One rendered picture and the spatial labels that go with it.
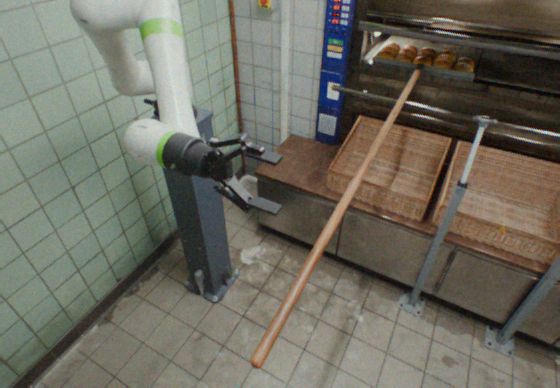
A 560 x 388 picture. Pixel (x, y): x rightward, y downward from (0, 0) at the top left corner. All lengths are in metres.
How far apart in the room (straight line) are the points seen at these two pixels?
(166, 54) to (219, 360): 1.62
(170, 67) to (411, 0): 1.39
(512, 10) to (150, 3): 1.57
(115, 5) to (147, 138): 0.43
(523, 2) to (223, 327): 2.21
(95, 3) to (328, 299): 1.91
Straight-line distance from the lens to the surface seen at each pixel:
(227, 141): 0.71
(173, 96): 1.01
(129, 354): 2.30
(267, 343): 0.87
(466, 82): 2.17
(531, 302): 2.19
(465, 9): 2.07
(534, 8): 2.08
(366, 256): 2.30
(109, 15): 1.15
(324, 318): 2.26
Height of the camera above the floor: 1.96
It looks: 39 degrees down
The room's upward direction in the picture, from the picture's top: straight up
